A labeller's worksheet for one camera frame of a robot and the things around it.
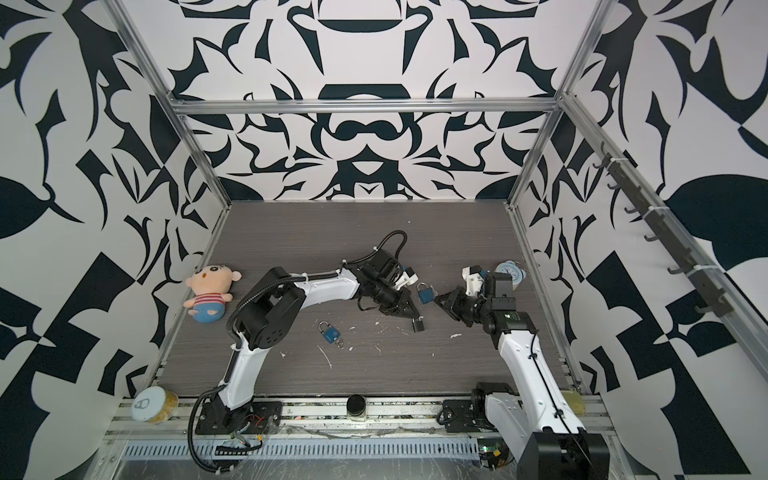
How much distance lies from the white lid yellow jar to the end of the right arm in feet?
2.37

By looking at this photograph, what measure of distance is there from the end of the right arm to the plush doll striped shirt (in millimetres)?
656

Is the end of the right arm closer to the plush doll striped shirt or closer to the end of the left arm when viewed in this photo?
the end of the left arm

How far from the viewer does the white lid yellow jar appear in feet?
2.37

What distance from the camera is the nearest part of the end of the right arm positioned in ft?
2.28

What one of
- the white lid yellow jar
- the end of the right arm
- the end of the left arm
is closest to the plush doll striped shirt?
the white lid yellow jar

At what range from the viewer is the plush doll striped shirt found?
2.88 feet

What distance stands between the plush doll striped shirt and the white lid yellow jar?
20cm
